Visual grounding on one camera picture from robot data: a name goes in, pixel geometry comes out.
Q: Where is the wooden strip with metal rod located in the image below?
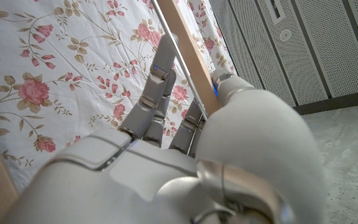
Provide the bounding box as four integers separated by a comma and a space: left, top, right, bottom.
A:
150, 0, 222, 121

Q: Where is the floral print backdrop cloth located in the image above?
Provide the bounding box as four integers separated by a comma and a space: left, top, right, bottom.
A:
0, 0, 239, 194

